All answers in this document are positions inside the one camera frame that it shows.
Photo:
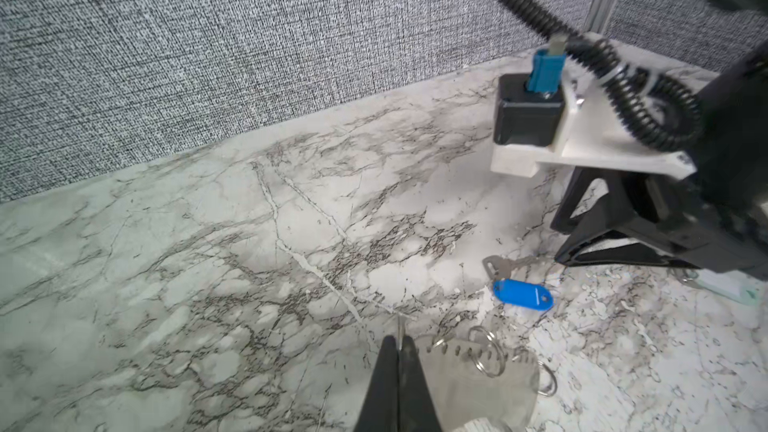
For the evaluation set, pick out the silver key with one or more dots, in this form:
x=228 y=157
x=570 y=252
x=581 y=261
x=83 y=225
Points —
x=501 y=268

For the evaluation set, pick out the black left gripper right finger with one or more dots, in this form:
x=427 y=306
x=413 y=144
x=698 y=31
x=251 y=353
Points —
x=415 y=408

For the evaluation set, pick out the blue capped key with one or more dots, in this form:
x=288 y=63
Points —
x=523 y=294

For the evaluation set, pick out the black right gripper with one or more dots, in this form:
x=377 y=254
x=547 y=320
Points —
x=732 y=192

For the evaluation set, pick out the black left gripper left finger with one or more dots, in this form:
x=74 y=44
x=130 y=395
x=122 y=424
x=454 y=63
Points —
x=379 y=410

